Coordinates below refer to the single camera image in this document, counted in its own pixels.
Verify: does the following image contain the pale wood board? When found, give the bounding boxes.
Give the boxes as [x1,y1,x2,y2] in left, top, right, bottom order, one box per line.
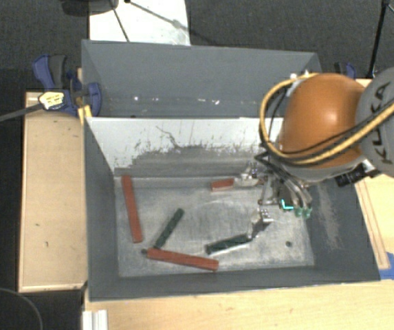
[17,91,89,294]

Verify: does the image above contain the black cylinder on white bracket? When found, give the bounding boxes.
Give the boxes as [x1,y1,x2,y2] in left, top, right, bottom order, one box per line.
[333,159,380,188]

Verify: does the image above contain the red-brown flat block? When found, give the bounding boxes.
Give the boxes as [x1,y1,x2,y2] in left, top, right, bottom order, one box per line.
[120,174,144,244]
[146,247,220,272]
[210,177,236,193]

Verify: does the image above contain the dark green flat block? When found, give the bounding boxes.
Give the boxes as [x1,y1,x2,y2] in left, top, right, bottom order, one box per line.
[204,233,253,255]
[153,208,186,249]

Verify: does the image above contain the grey metal bin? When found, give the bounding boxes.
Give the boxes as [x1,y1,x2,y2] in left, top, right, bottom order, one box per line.
[80,39,382,303]

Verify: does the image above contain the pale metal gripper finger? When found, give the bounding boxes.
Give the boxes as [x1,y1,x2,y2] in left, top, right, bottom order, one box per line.
[246,207,275,242]
[234,162,267,187]

